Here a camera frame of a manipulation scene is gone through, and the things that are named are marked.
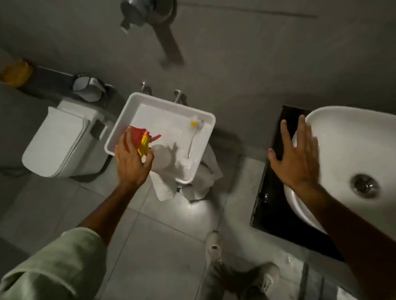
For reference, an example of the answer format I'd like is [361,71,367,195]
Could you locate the person's left white shoe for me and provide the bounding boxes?
[205,232,224,266]

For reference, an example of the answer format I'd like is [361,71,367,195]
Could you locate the person's right forearm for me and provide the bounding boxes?
[290,182,396,300]

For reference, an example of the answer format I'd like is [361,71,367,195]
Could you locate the person's left forearm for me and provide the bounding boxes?
[77,182,140,246]

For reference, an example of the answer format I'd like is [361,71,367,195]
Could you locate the person's white shoe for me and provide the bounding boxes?
[205,232,224,266]
[257,262,281,293]

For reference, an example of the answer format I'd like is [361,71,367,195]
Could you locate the chrome sink drain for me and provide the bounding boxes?
[349,173,381,199]

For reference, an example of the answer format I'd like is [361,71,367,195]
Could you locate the white brush with yellow band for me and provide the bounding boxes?
[187,116,205,160]

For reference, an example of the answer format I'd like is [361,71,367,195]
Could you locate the person's right white shoe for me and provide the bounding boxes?
[257,262,281,293]

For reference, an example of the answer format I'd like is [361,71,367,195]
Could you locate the white plastic tray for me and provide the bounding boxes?
[104,92,216,185]

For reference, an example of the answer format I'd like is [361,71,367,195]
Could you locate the grey patterned trousers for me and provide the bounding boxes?
[198,262,279,300]

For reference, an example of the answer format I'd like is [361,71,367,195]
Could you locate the white toilet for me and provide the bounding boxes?
[21,98,115,179]

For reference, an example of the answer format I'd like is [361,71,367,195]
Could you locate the grey metal floor frame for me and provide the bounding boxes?
[298,262,325,300]

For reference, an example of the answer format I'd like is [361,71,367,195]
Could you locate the white ceramic sink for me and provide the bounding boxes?
[283,106,396,241]

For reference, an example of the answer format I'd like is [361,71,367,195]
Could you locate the red cloth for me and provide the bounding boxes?
[128,125,149,146]

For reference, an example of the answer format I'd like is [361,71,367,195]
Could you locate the dark stone ledge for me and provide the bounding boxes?
[18,65,124,109]

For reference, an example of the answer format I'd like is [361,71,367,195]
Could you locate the white towel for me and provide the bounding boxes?
[150,143,223,202]

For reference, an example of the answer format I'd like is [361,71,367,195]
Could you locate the person's left hand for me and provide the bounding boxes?
[114,127,155,190]

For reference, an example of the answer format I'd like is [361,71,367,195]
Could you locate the chrome wall mixer valve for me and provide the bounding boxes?
[120,0,177,33]

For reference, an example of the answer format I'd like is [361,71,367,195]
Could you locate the white spray bottle yellow trigger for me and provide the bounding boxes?
[137,131,174,172]

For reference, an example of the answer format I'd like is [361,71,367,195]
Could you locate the yellow object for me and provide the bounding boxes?
[0,59,33,88]

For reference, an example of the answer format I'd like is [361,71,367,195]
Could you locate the person's right hand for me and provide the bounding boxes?
[267,115,321,194]

